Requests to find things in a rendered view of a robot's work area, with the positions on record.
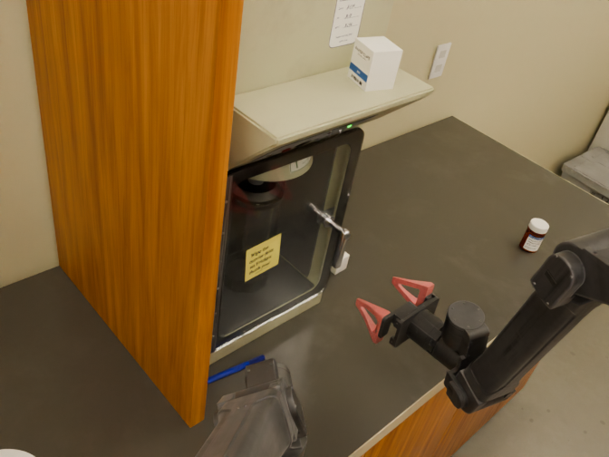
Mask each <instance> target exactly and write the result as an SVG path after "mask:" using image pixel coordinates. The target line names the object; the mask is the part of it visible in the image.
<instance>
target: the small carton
mask: <svg viewBox="0 0 609 457"><path fill-rule="evenodd" d="M402 52H403V50H402V49H401V48H400V47H398V46H397V45H396V44H394V43H393V42H391V41H390V40H389V39H387V38H386V37H385V36H374V37H356V38H355V42H354V47H353V54H352V59H351V63H350V67H349V72H348V75H347V76H348V77H349V78H350V79H351V80H352V81H354V82H355V83H356V84H357V85H358V86H359V87H360V88H361V89H363V90H364V91H365V92H370V91H379V90H389V89H393V85H394V82H395V78H396V75H397V72H398V68H399V65H400V61H401V56H402Z"/></svg>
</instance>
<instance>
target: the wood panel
mask: <svg viewBox="0 0 609 457"><path fill-rule="evenodd" d="M243 5H244V0H26V6H27V13H28V21H29V28H30V35H31V43H32V50H33V58H34V71H35V79H36V86H37V93H38V101H39V108H40V114H41V122H42V129H43V143H44V150H45V158H46V165H47V172H48V180H49V187H50V194H51V202H52V209H53V223H54V230H55V237H56V244H57V251H58V258H59V266H60V267H61V268H62V270H63V271H64V272H65V274H66V275H67V276H68V277H69V278H70V280H71V281H72V282H73V283H74V284H75V285H76V286H77V288H78V289H79V290H80V291H81V293H82V294H83V295H84V297H85V298H86V299H87V300H88V302H89V303H90V304H91V305H92V307H93V308H94V309H95V311H96V312H97V313H98V314H99V316H100V317H101V318H102V319H103V321H104V322H105V323H106V324H107V326H108V327H109V328H110V329H111V331H112V332H113V333H114V334H115V335H116V336H117V337H118V339H119V340H120V341H121V343H122V344H123V345H124V346H125V348H126V349H127V350H128V351H129V353H130V354H131V355H132V357H133V358H134V359H135V360H136V361H137V363H138V364H139V365H140V367H141V368H142V369H143V370H144V372H145V373H146V374H147V375H148V377H149V378H150V379H151V381H152V382H153V383H154V384H155V385H156V386H157V387H158V388H159V390H160V391H161V392H162V394H163V395H164V396H165V397H166V398H167V400H168V401H169V402H170V404H171V405H172V406H173V407H174V409H175V410H176V411H177V412H178V414H179V415H180V416H181V418H182V419H183V420H184V421H185V423H186V424H187V425H188V427H189V428H191V427H193V426H194V425H196V424H197V423H200V422H201V421H203V420H204V418H205V408H206V398H207V389H208V370H209V360H210V351H211V341H212V331H213V322H214V312H215V303H216V293H217V283H218V264H219V255H220V245H221V236H222V226H223V217H224V207H225V197H226V187H227V169H228V159H229V150H230V140H231V130H232V121H233V111H234V101H235V91H236V82H237V63H238V54H239V44H240V35H241V24H242V15H243Z"/></svg>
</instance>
